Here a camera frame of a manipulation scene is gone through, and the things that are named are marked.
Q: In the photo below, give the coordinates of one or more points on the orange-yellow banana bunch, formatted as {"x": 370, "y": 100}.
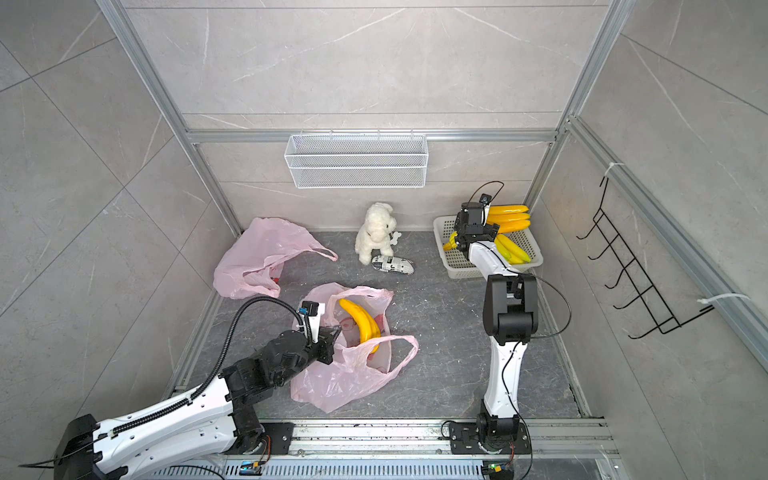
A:
{"x": 367, "y": 326}

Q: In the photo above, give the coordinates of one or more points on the pink plastic bag with print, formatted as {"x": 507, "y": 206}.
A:
{"x": 357, "y": 369}

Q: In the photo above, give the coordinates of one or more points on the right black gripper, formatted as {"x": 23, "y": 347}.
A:
{"x": 490, "y": 232}

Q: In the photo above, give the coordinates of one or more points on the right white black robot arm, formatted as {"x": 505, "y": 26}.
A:
{"x": 509, "y": 318}

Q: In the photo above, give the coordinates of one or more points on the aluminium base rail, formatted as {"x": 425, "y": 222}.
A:
{"x": 414, "y": 449}

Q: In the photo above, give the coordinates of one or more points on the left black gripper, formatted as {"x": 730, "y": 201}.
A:
{"x": 324, "y": 341}

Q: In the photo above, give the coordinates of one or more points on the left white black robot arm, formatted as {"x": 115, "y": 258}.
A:
{"x": 218, "y": 418}

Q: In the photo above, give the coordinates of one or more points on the plain pink plastic bag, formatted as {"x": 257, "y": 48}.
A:
{"x": 254, "y": 264}

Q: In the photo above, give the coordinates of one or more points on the white plush toy dog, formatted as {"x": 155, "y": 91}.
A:
{"x": 378, "y": 232}

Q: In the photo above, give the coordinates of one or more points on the black wire hook rack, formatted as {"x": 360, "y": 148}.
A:
{"x": 633, "y": 273}

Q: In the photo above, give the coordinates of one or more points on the yellow-green banana bunch right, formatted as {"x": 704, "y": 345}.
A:
{"x": 510, "y": 251}

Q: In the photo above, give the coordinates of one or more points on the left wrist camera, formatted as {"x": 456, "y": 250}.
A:
{"x": 311, "y": 313}

